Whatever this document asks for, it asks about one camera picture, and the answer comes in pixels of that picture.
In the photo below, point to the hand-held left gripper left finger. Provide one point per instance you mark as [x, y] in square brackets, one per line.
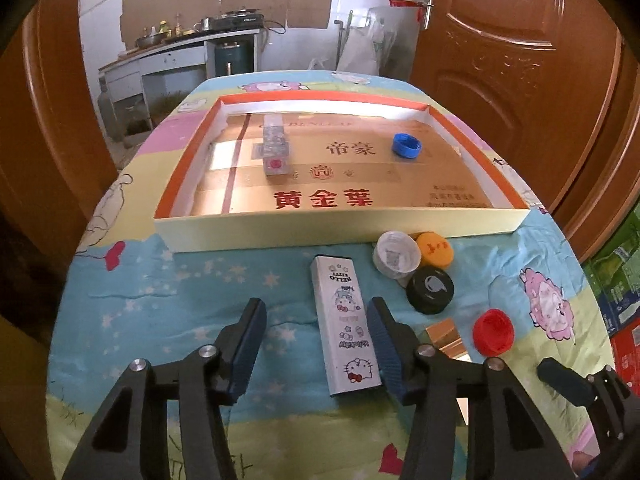
[244, 360]

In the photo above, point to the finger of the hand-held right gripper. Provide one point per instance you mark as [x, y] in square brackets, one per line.
[565, 381]

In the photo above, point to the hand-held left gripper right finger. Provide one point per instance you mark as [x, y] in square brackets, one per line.
[386, 352]

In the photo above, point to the white cartoon-print box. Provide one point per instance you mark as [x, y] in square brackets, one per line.
[345, 320]

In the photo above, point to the small gold box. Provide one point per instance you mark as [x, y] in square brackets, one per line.
[445, 336]

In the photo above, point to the black bottle cap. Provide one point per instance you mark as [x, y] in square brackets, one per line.
[431, 290]

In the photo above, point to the red bottle cap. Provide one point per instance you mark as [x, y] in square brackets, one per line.
[494, 332]

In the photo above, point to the white bottle cap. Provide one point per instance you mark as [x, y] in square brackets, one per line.
[396, 256]

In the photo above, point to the yellow bottle cap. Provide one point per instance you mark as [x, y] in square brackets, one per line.
[436, 251]

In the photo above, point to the shallow orange-rimmed cardboard box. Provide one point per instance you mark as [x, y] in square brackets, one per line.
[350, 182]

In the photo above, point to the red carton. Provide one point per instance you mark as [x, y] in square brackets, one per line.
[627, 352]

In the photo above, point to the cartoon-print blanket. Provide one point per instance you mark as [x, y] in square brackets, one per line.
[175, 300]

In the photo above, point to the green carton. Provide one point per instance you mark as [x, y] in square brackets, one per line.
[615, 280]

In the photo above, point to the blue bottle cap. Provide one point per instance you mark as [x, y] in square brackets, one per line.
[406, 146]

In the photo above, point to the wooden door leaf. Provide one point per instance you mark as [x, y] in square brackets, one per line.
[55, 135]

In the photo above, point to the dark teal gas cylinder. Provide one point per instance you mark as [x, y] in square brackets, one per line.
[235, 59]

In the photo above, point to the white plastic bag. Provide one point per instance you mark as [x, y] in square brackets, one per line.
[360, 50]

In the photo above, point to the kitchen counter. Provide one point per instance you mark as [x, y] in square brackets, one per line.
[165, 57]

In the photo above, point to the metal pan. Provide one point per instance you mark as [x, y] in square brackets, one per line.
[149, 38]

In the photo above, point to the gas stove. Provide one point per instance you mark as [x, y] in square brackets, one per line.
[240, 19]

